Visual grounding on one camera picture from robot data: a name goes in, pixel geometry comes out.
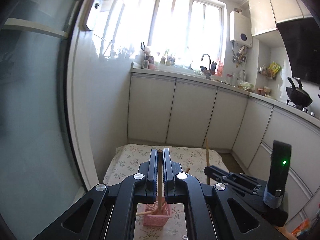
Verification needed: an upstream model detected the black wok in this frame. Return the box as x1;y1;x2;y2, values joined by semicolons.
286;77;313;109

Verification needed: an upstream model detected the white water heater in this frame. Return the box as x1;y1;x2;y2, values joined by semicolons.
229;11;252;48

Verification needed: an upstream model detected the pink plastic utensil basket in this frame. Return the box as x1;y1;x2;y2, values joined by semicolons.
143;202;171;227

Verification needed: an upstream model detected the red snack packaging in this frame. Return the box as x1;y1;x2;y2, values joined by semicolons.
291;218;311;238

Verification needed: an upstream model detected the yellow snack bag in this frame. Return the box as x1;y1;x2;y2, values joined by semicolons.
267;62;281;77

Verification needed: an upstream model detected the chrome kitchen faucet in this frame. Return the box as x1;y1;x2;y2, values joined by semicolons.
200;53;213;79

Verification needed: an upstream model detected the clear plastic bottle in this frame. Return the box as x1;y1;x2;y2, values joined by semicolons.
239;70;246;82

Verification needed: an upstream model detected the floral tablecloth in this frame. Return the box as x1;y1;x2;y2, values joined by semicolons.
102;143;227;240

